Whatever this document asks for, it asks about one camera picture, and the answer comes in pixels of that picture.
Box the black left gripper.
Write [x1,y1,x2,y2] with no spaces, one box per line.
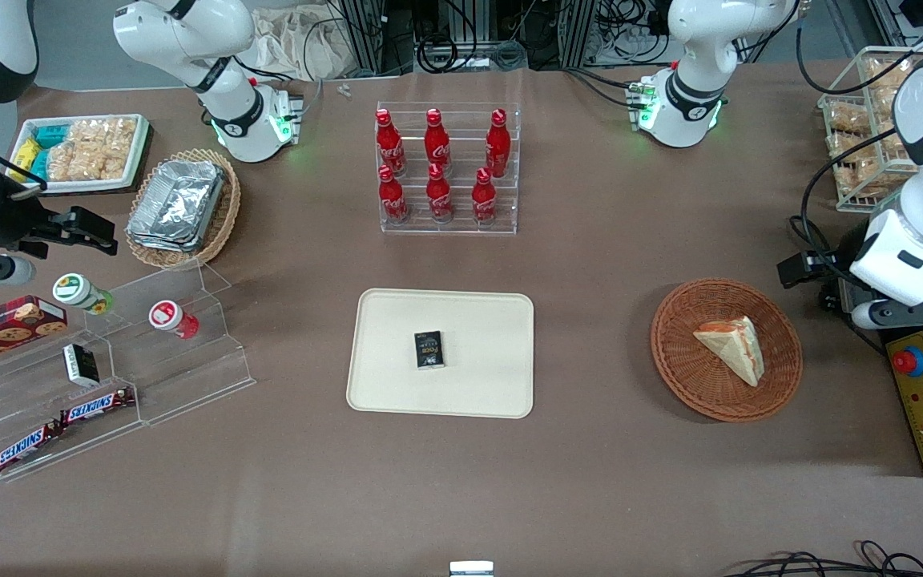
[778,251,858,291]

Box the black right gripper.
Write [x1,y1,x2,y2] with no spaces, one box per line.
[0,191,119,261]

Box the triangular sandwich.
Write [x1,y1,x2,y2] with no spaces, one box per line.
[693,316,766,388]

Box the white rectangular snack tray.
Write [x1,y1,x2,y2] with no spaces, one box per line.
[8,114,152,196]

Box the oval light wicker basket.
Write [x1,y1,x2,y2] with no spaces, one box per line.
[125,148,241,270]

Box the round brown wicker basket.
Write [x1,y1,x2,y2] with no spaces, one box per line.
[651,277,804,423]

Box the beige plastic tray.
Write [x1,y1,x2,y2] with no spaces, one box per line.
[347,288,535,419]

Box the green bottle with sunflower lid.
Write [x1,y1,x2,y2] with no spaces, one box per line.
[53,273,115,315]

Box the clear rice cracker pack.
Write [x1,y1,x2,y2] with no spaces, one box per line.
[46,141,78,182]
[103,118,139,180]
[71,119,107,181]

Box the stack of foil trays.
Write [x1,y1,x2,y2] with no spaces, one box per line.
[126,159,228,254]

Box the yellow snack pack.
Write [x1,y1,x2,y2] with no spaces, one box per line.
[10,136,42,174]

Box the red bottle with white lid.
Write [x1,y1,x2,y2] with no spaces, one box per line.
[149,300,200,340]

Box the red cookie box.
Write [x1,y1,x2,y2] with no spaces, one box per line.
[0,295,69,372]

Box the small black and white box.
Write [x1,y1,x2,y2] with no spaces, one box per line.
[62,343,101,389]

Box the clear acrylic stepped shelf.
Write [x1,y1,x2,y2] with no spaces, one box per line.
[0,260,256,483]

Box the snickers chocolate bar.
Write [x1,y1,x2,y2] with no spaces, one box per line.
[0,422,62,474]
[59,388,136,426]

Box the white cloth bag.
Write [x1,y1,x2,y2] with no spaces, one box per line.
[252,6,352,82]

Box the red cola bottle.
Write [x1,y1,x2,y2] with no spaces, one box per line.
[378,165,411,225]
[426,163,455,224]
[472,167,499,227]
[376,109,407,178]
[425,108,453,174]
[486,109,512,179]

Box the clear acrylic bottle rack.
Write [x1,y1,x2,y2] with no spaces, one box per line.
[376,101,523,236]

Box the small black snack box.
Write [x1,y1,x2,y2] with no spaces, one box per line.
[414,330,446,370]

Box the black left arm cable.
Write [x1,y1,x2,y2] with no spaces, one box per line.
[796,16,923,277]

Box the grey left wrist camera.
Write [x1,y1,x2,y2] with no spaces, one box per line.
[852,298,923,331]

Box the black machine power cable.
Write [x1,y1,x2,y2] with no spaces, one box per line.
[788,215,889,359]

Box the white wire basket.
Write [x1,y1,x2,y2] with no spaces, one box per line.
[818,46,923,214]

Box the aluminium profile frame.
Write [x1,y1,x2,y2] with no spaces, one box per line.
[560,0,600,70]
[869,0,923,50]
[338,0,417,76]

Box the bundle of black floor cables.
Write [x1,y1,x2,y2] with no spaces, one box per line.
[722,540,923,577]

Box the coiled black cable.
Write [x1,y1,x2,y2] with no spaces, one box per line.
[417,34,464,75]

